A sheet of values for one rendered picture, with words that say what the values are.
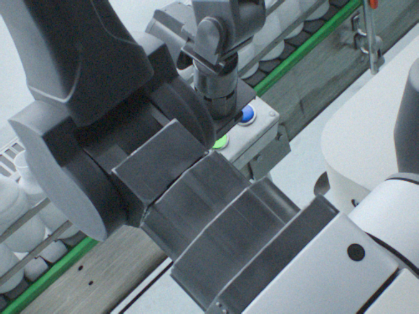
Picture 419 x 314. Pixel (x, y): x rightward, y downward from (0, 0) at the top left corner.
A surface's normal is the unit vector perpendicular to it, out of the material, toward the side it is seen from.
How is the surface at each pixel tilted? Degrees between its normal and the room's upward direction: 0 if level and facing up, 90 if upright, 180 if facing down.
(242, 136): 20
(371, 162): 0
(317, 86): 90
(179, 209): 42
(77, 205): 86
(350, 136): 0
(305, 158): 0
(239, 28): 82
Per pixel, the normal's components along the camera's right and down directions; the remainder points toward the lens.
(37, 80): -0.77, 0.41
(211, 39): -0.58, 0.44
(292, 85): 0.67, 0.44
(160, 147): 0.18, -0.40
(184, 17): 0.19, -0.73
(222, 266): -0.35, 0.15
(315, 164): -0.25, -0.64
